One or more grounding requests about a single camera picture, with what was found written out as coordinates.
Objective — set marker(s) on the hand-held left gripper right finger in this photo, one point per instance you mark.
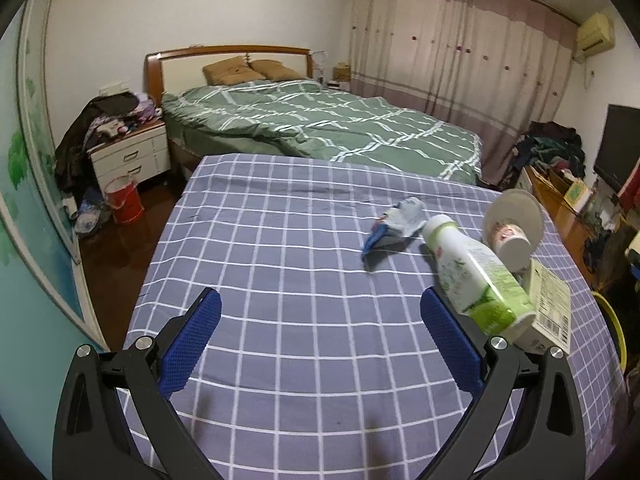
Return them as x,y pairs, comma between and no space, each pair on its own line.
450,345

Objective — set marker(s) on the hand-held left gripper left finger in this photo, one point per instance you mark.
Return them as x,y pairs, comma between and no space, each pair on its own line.
192,345

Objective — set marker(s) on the white bottle green label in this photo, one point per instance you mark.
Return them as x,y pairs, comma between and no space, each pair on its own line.
475,280

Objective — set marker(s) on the green and white box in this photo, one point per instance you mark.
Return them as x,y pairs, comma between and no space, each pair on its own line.
547,310

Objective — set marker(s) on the blue and white wrapper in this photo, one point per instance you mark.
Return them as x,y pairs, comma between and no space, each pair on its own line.
397,220

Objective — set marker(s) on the white tape roll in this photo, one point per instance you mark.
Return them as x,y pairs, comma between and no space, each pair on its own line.
515,220

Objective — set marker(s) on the dark bin with yellow rim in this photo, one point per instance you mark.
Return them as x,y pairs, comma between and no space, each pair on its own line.
618,325

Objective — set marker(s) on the blue-grey checked cloth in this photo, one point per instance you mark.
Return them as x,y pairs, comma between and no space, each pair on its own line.
280,270

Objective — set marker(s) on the red bucket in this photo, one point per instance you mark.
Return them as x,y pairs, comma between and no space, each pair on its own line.
125,202

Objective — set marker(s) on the plastic bags on floor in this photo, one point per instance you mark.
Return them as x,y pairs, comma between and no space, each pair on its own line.
87,212

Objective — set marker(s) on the wooden desk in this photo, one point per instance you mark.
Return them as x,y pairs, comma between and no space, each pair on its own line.
570,220

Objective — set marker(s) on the green picture box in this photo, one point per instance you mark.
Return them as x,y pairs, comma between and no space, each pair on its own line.
577,194

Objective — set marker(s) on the white nightstand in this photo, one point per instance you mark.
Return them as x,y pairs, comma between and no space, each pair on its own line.
127,152

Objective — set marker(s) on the heap of mixed clothes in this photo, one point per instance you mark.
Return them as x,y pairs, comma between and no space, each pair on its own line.
550,147

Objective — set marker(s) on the red jacket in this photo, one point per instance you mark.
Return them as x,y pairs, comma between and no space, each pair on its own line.
632,185

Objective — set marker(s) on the sliding wardrobe door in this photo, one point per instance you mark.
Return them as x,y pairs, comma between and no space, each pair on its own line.
35,160

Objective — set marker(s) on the pile of dark clothes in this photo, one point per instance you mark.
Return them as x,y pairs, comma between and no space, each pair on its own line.
107,107

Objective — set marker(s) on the green checked duvet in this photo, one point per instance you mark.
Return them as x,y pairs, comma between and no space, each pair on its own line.
325,120

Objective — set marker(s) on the black television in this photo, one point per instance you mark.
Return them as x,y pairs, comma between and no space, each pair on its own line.
617,145

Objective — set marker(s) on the brown pillow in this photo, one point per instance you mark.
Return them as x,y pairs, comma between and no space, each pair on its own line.
230,71
275,68

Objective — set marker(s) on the wooden bed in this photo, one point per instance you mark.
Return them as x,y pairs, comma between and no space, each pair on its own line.
185,62

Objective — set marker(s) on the beige and mauve curtain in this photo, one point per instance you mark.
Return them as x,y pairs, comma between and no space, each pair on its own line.
450,60

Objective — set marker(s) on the tissue box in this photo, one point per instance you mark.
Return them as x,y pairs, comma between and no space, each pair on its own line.
341,72

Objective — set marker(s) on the white bedside lamp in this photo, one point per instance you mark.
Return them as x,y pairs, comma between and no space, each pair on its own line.
318,62

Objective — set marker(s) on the cream air conditioner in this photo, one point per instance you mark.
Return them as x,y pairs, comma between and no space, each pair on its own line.
595,35

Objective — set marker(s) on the wall socket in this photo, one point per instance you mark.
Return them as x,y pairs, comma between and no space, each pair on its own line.
115,87

